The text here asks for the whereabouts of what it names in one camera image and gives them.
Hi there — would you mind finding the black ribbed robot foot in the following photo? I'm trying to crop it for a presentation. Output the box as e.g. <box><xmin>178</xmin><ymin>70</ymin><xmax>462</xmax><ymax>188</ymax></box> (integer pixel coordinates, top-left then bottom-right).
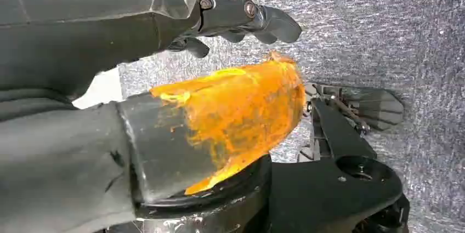
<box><xmin>304</xmin><ymin>82</ymin><xmax>405</xmax><ymax>133</ymax></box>

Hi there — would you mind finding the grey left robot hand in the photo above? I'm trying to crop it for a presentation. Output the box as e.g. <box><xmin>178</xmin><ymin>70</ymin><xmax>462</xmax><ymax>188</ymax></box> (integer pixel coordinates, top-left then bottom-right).
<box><xmin>0</xmin><ymin>0</ymin><xmax>307</xmax><ymax>233</ymax></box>

